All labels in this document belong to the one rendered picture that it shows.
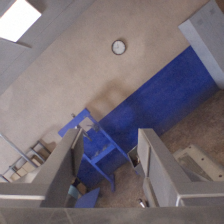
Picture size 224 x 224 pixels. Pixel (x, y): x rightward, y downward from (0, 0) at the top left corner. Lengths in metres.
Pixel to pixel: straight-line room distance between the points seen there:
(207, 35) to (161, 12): 1.10
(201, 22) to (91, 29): 2.24
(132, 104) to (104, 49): 1.43
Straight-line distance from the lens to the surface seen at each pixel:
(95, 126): 3.39
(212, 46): 3.86
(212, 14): 3.94
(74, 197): 0.66
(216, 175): 1.00
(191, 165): 1.11
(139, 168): 2.93
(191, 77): 4.23
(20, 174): 4.76
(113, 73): 3.75
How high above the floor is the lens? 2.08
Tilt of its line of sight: 11 degrees down
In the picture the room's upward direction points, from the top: 42 degrees counter-clockwise
